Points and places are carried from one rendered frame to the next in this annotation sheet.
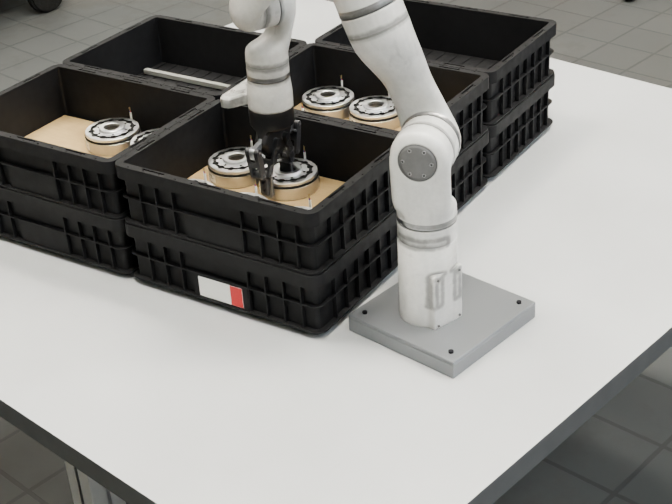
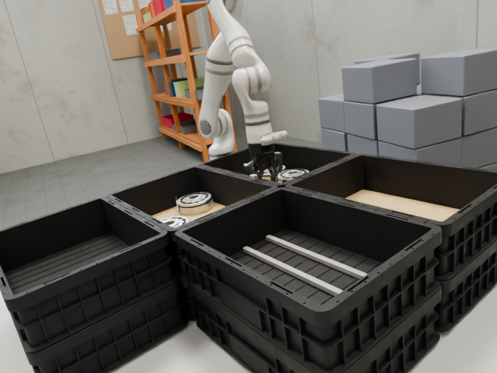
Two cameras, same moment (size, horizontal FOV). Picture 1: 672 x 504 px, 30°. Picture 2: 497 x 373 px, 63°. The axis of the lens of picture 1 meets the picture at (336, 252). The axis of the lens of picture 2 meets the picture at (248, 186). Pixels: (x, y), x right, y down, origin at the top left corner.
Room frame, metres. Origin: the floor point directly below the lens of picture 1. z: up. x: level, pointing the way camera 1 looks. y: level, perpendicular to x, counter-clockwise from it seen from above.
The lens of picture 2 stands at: (3.00, 0.43, 1.25)
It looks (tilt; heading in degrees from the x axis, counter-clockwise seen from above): 19 degrees down; 200
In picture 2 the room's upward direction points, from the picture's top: 9 degrees counter-clockwise
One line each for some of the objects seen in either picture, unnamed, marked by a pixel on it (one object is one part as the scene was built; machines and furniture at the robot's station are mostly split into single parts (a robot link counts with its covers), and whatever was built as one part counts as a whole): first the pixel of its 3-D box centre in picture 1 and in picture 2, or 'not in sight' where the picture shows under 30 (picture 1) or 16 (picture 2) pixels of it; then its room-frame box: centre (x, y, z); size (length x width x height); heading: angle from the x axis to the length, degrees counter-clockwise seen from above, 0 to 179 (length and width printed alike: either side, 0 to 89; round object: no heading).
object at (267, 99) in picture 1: (259, 85); (262, 130); (1.91, 0.11, 1.03); 0.11 x 0.09 x 0.06; 58
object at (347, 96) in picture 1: (328, 97); not in sight; (2.24, -0.01, 0.86); 0.10 x 0.10 x 0.01
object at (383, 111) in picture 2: not in sight; (401, 135); (0.02, 0.53, 0.52); 1.05 x 0.70 x 1.04; 38
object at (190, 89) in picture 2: not in sight; (180, 75); (-2.34, -2.28, 1.02); 2.34 x 0.60 x 2.05; 45
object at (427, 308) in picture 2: not in sight; (305, 308); (2.35, 0.27, 0.76); 0.40 x 0.30 x 0.12; 56
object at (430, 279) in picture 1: (427, 265); not in sight; (1.66, -0.14, 0.82); 0.09 x 0.09 x 0.17; 38
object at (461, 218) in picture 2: (82, 114); (391, 185); (2.10, 0.44, 0.92); 0.40 x 0.30 x 0.02; 56
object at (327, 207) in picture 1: (262, 157); (273, 163); (1.87, 0.11, 0.92); 0.40 x 0.30 x 0.02; 56
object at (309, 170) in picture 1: (288, 171); not in sight; (1.93, 0.07, 0.86); 0.10 x 0.10 x 0.01
